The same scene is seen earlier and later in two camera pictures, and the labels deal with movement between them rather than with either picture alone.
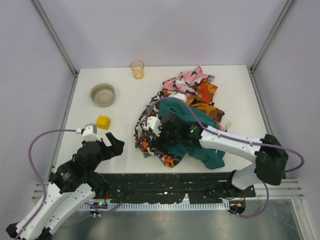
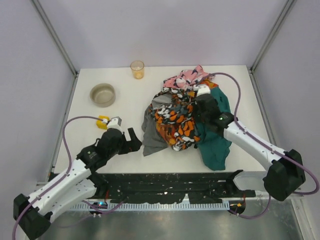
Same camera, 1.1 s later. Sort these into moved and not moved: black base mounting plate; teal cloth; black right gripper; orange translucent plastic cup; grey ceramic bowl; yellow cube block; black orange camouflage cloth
Moved: black right gripper; black orange camouflage cloth; teal cloth
Not moved: orange translucent plastic cup; grey ceramic bowl; black base mounting plate; yellow cube block
